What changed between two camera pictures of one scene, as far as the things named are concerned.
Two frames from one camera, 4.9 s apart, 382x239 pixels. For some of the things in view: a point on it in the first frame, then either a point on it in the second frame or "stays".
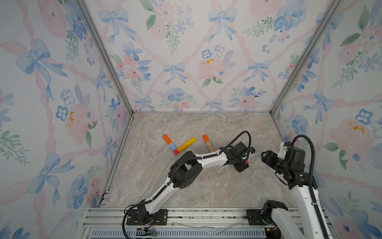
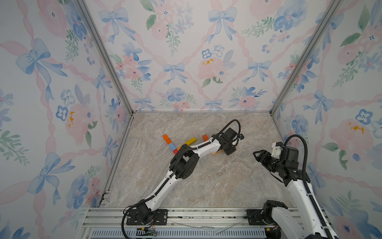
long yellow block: [188, 143] stays
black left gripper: [243, 167] to [233, 150]
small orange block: [165, 136] stays
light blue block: [172, 146] stays
